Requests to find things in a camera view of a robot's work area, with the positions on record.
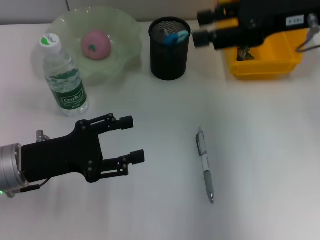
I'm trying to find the pale green glass fruit plate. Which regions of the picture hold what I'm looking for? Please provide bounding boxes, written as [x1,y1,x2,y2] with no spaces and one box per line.
[31,6,143,86]

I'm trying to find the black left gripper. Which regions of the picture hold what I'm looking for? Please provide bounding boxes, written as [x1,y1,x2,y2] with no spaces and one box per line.
[21,113,146,183]

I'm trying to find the gripper cable with plug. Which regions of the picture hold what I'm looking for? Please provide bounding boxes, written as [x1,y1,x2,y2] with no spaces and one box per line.
[296,12,320,53]
[6,129,51,199]

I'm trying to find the clear water bottle green label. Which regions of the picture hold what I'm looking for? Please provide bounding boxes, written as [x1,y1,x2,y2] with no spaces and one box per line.
[38,33,90,117]

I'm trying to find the yellow plastic bin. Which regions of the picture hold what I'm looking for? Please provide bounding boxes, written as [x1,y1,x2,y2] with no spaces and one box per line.
[216,0,305,81]

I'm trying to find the green plastic wrapper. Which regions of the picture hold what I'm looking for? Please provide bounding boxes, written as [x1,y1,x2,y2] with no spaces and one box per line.
[236,45,256,62]

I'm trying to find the blue scissors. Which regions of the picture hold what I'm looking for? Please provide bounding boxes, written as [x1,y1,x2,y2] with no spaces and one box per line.
[162,30,189,46]

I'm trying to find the silver ballpoint pen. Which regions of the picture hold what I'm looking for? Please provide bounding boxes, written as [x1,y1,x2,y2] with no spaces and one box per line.
[195,126,216,204]

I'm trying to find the right gripper cable with plug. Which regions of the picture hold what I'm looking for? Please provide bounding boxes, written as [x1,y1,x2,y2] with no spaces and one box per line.
[296,12,320,53]

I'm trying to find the left gripper cable with plug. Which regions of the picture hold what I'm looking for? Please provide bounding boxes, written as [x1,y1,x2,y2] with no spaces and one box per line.
[6,129,51,199]

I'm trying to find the pink peach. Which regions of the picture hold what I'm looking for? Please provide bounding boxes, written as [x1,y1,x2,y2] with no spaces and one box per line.
[81,29,112,61]

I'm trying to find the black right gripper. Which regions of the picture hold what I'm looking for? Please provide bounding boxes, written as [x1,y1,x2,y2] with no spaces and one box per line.
[191,0,320,52]

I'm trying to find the black mesh pen holder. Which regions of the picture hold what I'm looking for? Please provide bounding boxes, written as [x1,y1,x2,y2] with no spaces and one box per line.
[148,16,192,81]

